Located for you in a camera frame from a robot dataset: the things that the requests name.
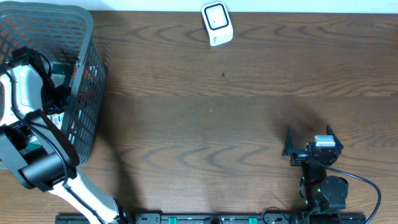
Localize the black mounting rail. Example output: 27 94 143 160
55 212 368 224

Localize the white barcode scanner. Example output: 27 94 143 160
201 1 234 47

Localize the grey plastic shopping basket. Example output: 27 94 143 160
1 1 106 164

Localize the green lid spice jar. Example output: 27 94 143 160
50 113 64 129

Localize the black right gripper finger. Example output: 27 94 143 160
284 126 294 150
326 124 342 146

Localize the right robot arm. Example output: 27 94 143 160
282 126 349 224

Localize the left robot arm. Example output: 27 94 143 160
1 63 130 223

